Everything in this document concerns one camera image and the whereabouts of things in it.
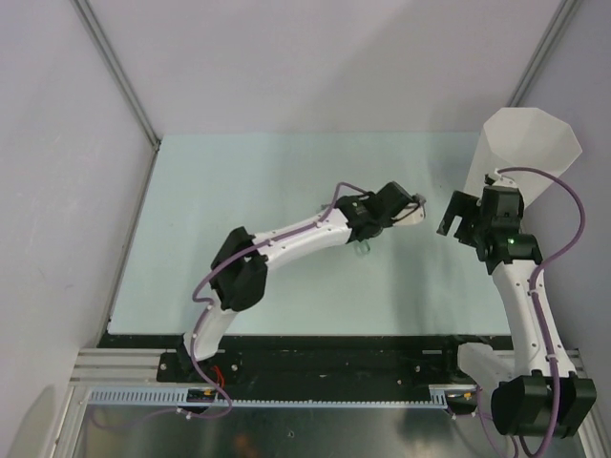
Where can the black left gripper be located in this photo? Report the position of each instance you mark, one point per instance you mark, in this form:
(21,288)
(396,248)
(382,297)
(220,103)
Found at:
(388,222)

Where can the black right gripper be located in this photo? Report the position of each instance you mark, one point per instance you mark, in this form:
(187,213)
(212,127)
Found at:
(460,205)

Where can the green plastic dustpan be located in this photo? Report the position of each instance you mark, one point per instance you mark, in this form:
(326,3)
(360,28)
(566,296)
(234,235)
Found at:
(362,248)

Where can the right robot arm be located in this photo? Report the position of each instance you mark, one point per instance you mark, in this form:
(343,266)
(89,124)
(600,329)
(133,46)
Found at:
(540,391)

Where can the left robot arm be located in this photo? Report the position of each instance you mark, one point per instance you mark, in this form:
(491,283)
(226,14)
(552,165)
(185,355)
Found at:
(238,274)

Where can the white octagonal waste bin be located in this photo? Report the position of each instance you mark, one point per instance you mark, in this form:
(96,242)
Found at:
(522,137)

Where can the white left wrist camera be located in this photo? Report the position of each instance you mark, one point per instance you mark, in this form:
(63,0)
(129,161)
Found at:
(414,213)

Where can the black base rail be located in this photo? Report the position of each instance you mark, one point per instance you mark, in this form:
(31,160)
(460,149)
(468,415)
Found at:
(406,361)

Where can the aluminium frame post right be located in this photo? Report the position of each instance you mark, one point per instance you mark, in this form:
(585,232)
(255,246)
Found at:
(556,28)

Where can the aluminium frame post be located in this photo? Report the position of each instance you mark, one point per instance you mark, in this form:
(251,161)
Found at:
(86,14)
(556,28)

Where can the aluminium extrusion rail left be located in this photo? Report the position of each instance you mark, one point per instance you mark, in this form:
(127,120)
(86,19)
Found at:
(117,366)

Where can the aluminium frame post left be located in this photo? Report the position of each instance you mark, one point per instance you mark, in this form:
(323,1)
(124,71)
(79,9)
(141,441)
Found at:
(86,14)

